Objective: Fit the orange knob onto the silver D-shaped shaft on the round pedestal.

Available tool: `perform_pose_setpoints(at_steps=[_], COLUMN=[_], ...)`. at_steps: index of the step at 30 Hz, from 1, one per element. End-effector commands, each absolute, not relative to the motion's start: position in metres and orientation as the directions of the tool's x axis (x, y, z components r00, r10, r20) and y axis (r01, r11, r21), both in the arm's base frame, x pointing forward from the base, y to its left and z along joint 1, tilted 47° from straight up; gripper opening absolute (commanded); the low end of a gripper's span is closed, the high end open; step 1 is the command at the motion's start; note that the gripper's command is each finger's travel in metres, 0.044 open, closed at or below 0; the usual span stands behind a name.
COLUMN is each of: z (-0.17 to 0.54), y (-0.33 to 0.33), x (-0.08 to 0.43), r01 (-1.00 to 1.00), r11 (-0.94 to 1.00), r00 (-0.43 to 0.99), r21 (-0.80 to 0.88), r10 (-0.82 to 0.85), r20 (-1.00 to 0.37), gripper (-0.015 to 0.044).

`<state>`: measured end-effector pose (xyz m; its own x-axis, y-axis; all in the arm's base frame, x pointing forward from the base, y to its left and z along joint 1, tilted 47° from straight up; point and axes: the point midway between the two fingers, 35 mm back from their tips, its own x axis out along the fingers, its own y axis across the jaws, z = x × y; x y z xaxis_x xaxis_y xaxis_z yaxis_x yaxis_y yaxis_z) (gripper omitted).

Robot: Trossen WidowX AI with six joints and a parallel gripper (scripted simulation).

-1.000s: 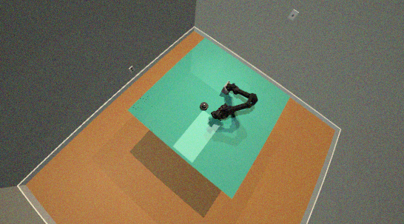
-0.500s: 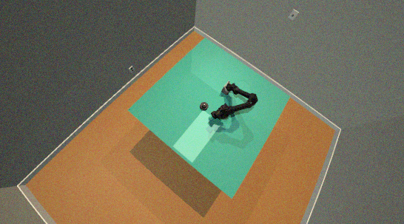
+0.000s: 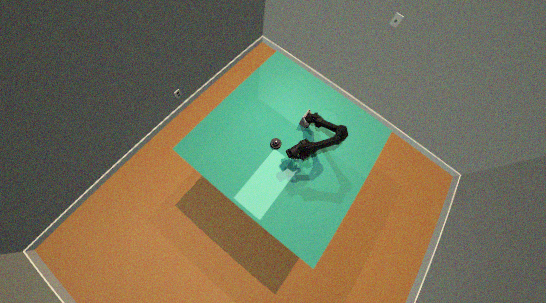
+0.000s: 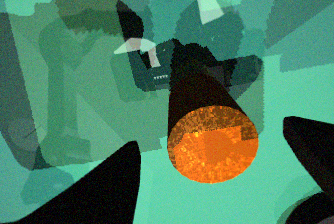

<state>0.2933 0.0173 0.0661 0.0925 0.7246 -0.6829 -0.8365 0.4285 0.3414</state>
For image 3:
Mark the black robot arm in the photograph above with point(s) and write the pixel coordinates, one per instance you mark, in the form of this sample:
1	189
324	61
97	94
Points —
306	148

